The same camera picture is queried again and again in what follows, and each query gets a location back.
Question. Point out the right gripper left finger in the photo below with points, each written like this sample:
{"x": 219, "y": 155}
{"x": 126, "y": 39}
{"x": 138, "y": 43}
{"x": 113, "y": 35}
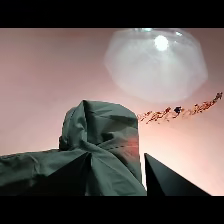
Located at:
{"x": 71, "y": 181}

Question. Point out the grey garment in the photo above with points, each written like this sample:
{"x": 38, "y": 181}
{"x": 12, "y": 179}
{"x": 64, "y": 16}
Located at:
{"x": 100, "y": 133}

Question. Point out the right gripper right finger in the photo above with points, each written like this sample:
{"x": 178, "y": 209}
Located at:
{"x": 163, "y": 181}

